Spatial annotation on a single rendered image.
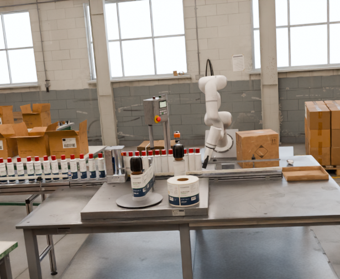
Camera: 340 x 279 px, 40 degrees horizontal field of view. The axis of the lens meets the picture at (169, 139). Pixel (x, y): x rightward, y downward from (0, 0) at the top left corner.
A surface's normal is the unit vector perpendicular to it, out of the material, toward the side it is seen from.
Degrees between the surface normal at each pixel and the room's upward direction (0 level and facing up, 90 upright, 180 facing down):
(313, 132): 88
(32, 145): 90
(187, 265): 90
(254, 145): 90
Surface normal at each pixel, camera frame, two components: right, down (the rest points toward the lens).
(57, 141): -0.14, 0.22
